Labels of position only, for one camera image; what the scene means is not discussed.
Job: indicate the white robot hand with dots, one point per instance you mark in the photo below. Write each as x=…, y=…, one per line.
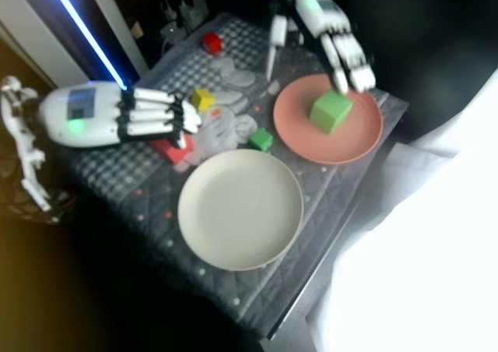
x=327, y=17
x=78, y=114

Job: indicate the small red cube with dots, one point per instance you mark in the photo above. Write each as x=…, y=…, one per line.
x=212, y=42

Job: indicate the grey power adapter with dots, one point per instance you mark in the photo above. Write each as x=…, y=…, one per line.
x=193, y=7

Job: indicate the small green cube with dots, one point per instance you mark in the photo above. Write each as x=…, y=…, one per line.
x=261, y=139

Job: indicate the white cloth sheet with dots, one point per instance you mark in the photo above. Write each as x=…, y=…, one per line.
x=428, y=231

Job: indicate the pink round plate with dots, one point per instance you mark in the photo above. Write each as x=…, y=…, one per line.
x=295, y=126

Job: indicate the white plug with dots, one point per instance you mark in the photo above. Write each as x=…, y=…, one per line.
x=169, y=12

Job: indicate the white round plate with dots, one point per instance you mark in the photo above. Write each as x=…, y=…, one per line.
x=241, y=210

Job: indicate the blue-white light strip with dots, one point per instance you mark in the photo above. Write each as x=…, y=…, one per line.
x=85, y=29

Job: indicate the grey printed quilt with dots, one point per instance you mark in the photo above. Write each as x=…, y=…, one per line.
x=136, y=180

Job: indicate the large green cube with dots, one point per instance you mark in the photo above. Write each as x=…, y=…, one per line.
x=330, y=110

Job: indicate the grey power strip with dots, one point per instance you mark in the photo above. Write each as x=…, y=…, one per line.
x=173, y=30

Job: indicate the red block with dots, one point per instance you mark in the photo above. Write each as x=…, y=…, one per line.
x=175, y=153

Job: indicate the small yellow cube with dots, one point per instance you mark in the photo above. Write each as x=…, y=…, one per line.
x=203, y=99

